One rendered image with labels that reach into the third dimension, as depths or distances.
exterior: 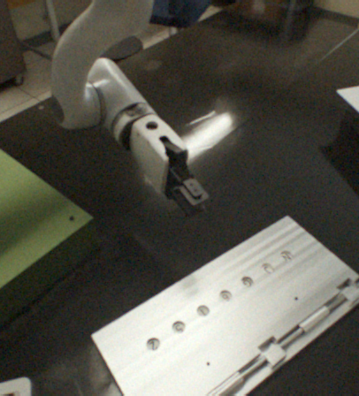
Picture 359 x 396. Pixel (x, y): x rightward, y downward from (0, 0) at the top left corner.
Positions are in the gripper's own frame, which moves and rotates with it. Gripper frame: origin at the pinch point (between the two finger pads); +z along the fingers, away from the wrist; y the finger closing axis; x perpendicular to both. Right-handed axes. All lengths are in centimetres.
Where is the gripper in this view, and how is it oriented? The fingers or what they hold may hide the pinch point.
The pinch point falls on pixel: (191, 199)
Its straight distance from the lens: 60.4
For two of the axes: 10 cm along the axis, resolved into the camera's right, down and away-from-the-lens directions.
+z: 5.6, 7.4, -3.8
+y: -1.3, 5.3, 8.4
